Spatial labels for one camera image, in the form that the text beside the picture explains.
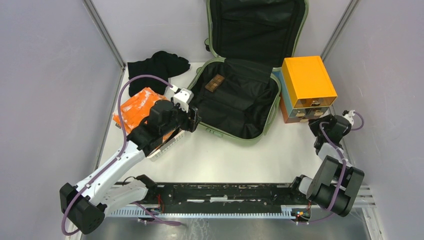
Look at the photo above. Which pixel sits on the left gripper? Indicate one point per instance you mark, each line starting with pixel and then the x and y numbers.
pixel 191 124

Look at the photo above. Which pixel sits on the white plastic basket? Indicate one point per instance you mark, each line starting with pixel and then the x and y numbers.
pixel 171 141

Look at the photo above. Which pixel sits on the green hard-shell suitcase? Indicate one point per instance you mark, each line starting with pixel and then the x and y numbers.
pixel 249 40

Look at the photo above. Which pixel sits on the orange white garment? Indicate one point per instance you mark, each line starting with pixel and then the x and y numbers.
pixel 137 107

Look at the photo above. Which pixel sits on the orange blue box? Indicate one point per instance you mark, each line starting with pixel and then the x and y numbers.
pixel 304 79

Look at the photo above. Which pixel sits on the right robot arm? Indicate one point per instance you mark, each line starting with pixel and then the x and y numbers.
pixel 336 183

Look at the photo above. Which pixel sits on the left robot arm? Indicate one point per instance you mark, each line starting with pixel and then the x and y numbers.
pixel 87 203

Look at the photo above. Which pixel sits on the black cloth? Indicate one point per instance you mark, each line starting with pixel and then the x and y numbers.
pixel 161 64

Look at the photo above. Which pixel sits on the gold knob blue drawer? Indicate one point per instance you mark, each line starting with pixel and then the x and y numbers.
pixel 309 114

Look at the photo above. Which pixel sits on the gold knob yellow drawer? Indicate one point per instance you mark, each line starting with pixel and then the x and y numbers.
pixel 315 103

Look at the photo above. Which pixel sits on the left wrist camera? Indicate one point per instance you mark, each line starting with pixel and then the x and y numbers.
pixel 181 97

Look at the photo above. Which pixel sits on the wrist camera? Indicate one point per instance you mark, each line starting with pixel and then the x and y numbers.
pixel 181 97
pixel 349 116

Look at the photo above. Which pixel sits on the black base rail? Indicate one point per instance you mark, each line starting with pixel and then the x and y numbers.
pixel 219 200

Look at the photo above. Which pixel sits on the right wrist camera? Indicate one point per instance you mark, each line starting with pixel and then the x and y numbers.
pixel 349 116

